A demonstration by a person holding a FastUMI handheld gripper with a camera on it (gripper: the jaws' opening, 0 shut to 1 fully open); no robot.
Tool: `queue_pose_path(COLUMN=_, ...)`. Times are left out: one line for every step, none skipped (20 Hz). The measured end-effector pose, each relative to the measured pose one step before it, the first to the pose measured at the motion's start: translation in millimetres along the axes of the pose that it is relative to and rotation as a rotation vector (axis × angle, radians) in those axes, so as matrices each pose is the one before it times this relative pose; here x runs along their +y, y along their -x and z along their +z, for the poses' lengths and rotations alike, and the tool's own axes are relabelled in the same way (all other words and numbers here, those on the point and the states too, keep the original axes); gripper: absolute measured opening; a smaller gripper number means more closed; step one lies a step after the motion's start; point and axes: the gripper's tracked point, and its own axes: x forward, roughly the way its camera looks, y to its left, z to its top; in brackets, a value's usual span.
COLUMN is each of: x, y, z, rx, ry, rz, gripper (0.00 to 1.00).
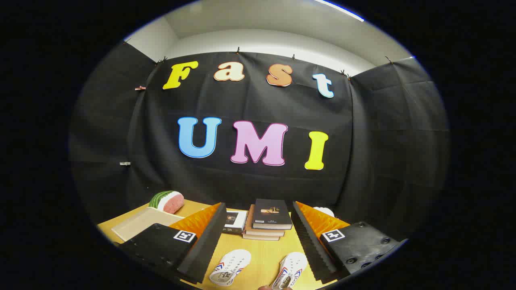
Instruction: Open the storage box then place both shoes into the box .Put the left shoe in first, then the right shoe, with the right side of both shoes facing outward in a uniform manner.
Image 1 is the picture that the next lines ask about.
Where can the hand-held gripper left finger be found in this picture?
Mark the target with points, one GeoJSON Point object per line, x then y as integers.
{"type": "Point", "coordinates": [203, 249]}

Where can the watermelon slice plush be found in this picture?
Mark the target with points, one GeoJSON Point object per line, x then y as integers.
{"type": "Point", "coordinates": [169, 201]}

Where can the white plush toy with eyes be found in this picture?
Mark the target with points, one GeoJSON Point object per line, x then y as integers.
{"type": "Point", "coordinates": [324, 210]}

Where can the black backdrop cloth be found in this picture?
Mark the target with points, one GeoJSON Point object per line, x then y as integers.
{"type": "Point", "coordinates": [363, 161]}

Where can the white striped canvas shoe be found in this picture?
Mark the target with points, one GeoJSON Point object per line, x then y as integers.
{"type": "Point", "coordinates": [292, 268]}
{"type": "Point", "coordinates": [231, 264]}

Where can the beige fabric storage box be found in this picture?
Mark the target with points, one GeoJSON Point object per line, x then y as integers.
{"type": "Point", "coordinates": [141, 223]}

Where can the thick brown cover book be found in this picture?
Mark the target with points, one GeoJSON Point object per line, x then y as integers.
{"type": "Point", "coordinates": [262, 232]}

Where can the white portrait cover book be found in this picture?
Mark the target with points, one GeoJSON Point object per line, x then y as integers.
{"type": "Point", "coordinates": [236, 220]}

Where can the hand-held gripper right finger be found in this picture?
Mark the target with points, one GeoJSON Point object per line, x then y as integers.
{"type": "Point", "coordinates": [312, 249]}

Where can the thin brown cover book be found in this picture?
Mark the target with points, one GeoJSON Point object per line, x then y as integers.
{"type": "Point", "coordinates": [260, 237]}

